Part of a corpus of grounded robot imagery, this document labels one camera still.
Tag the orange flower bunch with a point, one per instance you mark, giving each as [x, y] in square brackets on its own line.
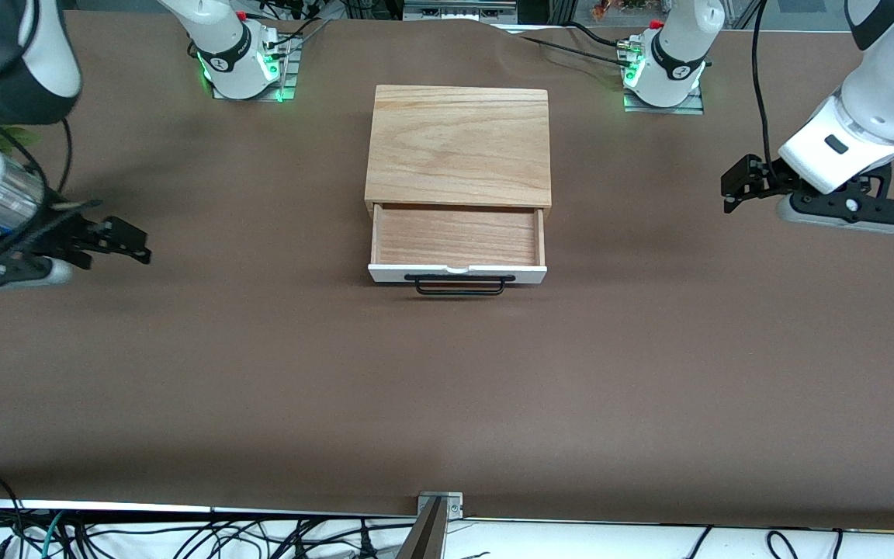
[610, 9]

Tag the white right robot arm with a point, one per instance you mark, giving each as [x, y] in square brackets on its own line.
[222, 39]

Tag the grey aluminium pole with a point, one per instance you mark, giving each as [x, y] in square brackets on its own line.
[425, 539]

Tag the grey power strip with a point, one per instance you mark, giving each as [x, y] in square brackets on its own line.
[459, 11]

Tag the light wooden drawer cabinet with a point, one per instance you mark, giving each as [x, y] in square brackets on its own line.
[459, 147]

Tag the large red artificial rose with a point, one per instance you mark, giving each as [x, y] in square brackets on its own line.
[16, 138]

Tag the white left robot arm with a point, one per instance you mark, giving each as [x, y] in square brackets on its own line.
[680, 46]

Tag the wooden drawer with white front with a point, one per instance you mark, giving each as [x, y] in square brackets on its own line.
[455, 237]

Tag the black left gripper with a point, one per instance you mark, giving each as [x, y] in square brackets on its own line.
[770, 179]

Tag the brown table cover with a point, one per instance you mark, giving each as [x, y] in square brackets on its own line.
[447, 373]

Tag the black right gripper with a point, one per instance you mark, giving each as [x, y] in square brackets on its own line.
[57, 235]

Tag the grey metal corner bracket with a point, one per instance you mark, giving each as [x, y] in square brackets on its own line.
[455, 508]

